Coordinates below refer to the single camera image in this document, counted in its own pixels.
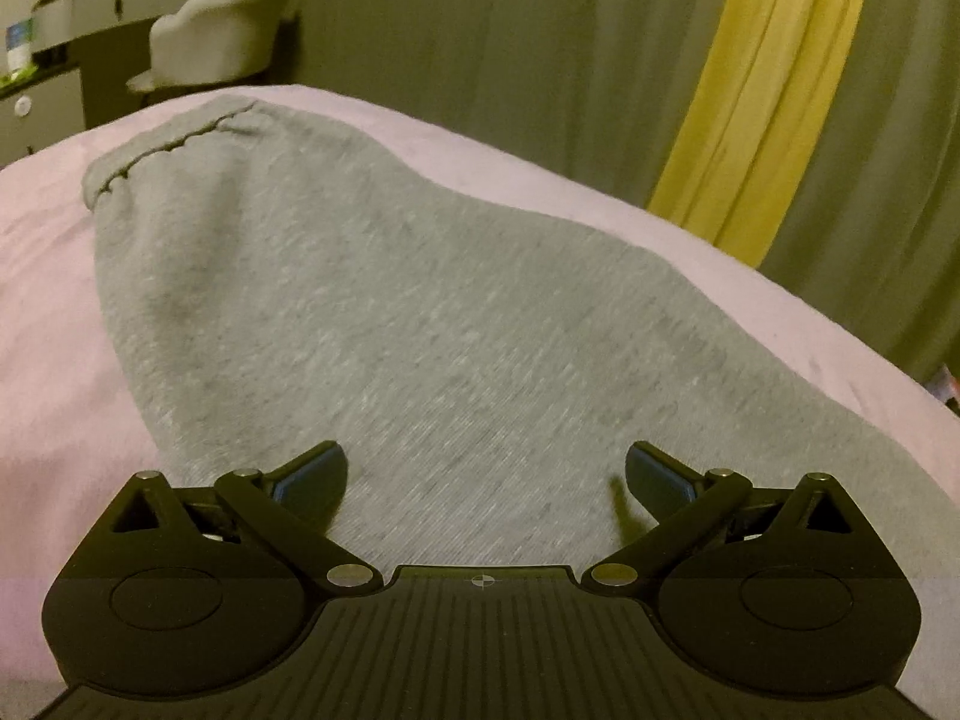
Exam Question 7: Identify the grey sweatpants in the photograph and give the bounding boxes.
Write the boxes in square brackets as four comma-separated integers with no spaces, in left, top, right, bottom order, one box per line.
[79,97,960,720]

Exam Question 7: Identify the pink fleece bed blanket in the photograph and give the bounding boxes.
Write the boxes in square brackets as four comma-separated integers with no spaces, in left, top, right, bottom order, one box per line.
[2,85,958,718]

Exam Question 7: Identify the white curved dressing table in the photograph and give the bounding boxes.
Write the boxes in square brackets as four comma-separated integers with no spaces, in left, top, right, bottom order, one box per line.
[2,0,187,166]

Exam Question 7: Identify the white shell-shaped chair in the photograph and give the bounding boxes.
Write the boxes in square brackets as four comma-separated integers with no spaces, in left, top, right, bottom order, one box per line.
[127,0,291,94]

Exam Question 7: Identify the grey-green curtain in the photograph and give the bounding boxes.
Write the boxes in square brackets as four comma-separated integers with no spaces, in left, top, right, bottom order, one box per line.
[291,0,958,377]

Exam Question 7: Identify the yellow curtain panel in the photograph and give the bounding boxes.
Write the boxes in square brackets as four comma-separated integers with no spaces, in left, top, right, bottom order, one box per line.
[647,0,864,266]

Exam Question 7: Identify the white bottle on dresser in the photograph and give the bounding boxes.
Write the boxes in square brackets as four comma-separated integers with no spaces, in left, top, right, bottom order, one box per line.
[5,18,32,75]

